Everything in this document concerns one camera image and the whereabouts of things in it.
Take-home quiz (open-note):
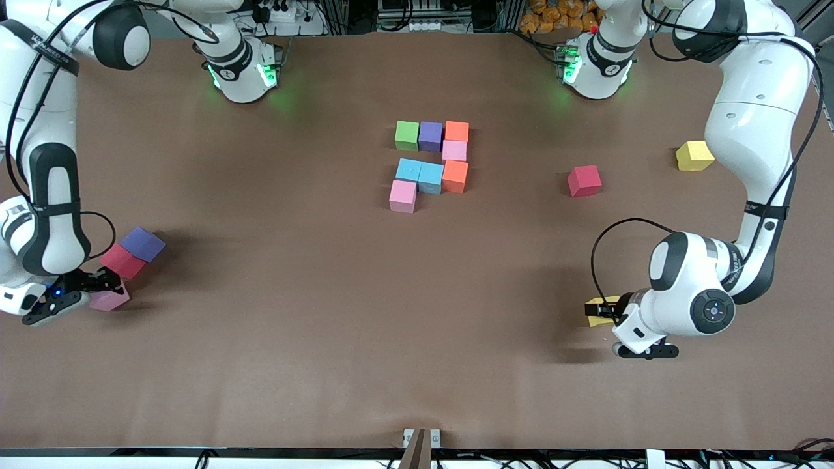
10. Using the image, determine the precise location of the green foam cube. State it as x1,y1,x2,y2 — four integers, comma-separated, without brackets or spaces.
394,120,421,153

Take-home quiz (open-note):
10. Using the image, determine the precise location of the orange object pile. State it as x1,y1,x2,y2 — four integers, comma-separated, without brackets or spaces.
519,0,603,35

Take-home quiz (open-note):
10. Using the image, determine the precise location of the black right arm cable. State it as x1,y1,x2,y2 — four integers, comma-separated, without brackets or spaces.
77,210,118,259

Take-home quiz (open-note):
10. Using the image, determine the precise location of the red foam cube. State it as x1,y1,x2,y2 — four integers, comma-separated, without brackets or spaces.
566,165,603,198
99,244,148,281

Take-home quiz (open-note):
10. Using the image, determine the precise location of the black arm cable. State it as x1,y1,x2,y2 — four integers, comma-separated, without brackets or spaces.
77,210,118,259
590,218,677,308

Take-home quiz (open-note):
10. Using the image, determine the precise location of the brown table mat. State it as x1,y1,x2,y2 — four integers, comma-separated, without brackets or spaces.
0,33,834,450

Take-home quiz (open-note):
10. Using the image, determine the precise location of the purple foam cube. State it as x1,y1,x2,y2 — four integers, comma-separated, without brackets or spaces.
418,121,445,153
119,225,167,263

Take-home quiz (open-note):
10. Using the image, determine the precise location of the yellow foam cube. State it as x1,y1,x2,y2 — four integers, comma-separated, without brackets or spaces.
585,296,620,328
675,140,715,172

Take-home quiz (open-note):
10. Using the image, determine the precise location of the grey camera mounting post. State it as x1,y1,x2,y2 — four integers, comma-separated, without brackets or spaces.
399,428,442,469

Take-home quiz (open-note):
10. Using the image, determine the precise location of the aluminium frame profile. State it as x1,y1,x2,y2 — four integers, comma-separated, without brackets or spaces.
779,0,834,46

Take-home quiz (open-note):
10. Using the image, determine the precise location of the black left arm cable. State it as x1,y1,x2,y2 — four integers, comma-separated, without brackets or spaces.
590,218,677,308

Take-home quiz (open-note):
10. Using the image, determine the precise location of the white power strip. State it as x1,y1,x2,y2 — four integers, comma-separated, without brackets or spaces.
251,0,326,37

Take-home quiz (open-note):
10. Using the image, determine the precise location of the black equipment rack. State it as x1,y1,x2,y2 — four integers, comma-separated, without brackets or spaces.
326,0,522,35

